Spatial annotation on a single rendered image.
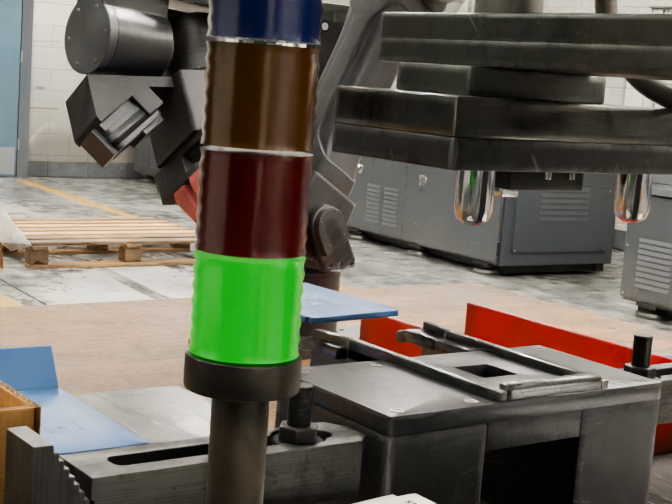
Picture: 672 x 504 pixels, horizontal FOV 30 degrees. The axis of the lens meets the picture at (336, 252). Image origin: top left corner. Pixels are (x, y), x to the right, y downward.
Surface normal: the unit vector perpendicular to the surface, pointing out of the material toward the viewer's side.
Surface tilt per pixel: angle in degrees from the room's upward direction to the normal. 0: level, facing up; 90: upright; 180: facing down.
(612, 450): 90
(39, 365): 60
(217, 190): 104
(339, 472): 90
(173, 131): 92
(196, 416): 0
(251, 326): 76
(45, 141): 90
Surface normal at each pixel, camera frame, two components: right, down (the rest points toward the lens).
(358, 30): -0.57, -0.44
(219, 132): -0.58, 0.31
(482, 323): -0.81, 0.02
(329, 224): 0.72, 0.15
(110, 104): 0.53, -0.37
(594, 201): 0.54, 0.16
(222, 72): -0.55, -0.17
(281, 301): 0.60, 0.39
